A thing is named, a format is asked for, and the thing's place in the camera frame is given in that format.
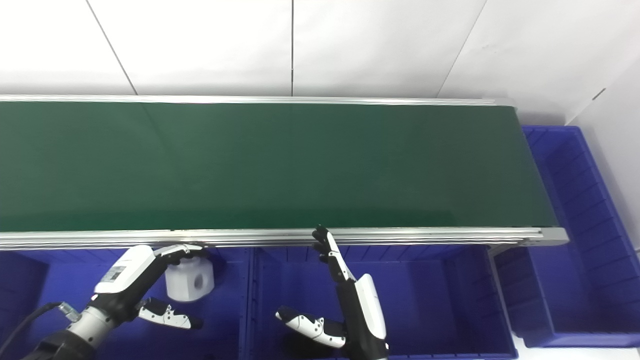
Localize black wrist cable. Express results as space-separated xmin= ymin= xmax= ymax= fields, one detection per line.
xmin=0 ymin=301 xmax=81 ymax=360

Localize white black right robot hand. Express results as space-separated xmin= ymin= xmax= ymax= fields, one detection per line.
xmin=275 ymin=225 xmax=390 ymax=360

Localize blue plastic bin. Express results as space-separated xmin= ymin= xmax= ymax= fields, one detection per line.
xmin=0 ymin=247 xmax=254 ymax=360
xmin=492 ymin=125 xmax=640 ymax=349
xmin=245 ymin=243 xmax=519 ymax=360

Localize green conveyor belt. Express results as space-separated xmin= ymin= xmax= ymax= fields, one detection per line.
xmin=0 ymin=102 xmax=559 ymax=232
xmin=0 ymin=94 xmax=570 ymax=251

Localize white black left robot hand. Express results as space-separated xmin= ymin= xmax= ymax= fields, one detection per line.
xmin=90 ymin=243 xmax=209 ymax=331

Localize white plastic cylindrical part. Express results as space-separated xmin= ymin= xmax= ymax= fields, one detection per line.
xmin=165 ymin=254 xmax=215 ymax=303

